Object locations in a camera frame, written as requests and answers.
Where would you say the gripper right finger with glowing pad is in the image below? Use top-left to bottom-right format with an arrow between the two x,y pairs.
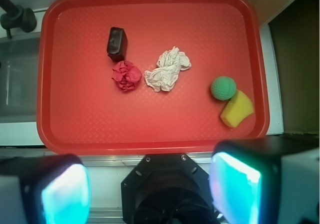
208,135 -> 320,224

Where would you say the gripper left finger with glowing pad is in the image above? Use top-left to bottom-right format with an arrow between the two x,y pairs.
0,154 -> 91,224

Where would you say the black box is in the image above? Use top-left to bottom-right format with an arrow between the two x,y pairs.
106,27 -> 128,62

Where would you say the yellow sponge piece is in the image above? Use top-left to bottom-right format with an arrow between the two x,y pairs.
220,90 -> 254,128

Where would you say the green dimpled ball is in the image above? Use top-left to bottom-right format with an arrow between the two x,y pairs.
210,76 -> 237,101

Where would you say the metal sink basin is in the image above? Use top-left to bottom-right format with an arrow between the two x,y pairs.
0,32 -> 40,123

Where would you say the red plastic tray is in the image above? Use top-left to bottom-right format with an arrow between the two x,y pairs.
36,0 -> 270,155

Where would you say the crumpled red paper ball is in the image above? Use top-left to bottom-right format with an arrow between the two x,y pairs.
111,60 -> 142,92

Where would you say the crumpled white paper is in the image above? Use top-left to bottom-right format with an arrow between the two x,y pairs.
144,46 -> 192,92

